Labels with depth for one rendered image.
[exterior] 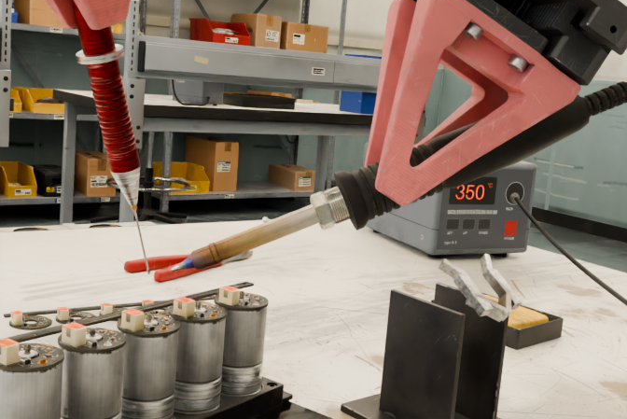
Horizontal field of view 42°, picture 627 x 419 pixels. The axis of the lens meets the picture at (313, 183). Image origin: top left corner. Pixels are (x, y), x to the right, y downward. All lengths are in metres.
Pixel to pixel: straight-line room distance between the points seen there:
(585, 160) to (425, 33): 5.41
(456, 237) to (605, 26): 0.51
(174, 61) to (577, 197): 3.52
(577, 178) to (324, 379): 5.31
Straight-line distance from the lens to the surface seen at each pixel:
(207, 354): 0.36
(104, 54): 0.29
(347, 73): 3.26
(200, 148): 5.08
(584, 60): 0.31
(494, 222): 0.81
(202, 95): 3.02
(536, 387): 0.50
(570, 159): 5.78
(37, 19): 4.48
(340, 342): 0.53
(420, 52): 0.30
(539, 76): 0.31
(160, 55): 2.84
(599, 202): 5.65
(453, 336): 0.38
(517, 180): 0.82
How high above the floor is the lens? 0.92
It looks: 8 degrees down
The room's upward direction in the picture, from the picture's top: 5 degrees clockwise
